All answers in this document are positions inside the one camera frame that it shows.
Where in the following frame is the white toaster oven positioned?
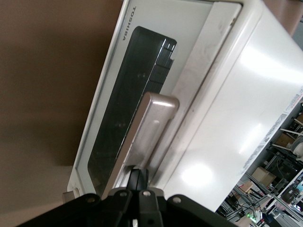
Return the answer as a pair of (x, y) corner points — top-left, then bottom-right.
(62, 0), (303, 213)

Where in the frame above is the metal shelving rack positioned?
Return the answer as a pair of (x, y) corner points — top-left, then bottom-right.
(216, 113), (303, 227)

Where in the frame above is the oven door with metal handle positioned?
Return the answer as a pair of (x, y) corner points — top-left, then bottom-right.
(67, 0), (244, 198)

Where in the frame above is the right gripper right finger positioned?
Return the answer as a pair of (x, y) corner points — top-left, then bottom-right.
(138, 167), (165, 227)

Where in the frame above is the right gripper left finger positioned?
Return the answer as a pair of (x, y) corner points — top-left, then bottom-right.
(101, 167), (139, 227)

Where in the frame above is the brown cardboard box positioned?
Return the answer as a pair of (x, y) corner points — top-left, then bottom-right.
(250, 166), (276, 188)
(276, 133), (296, 149)

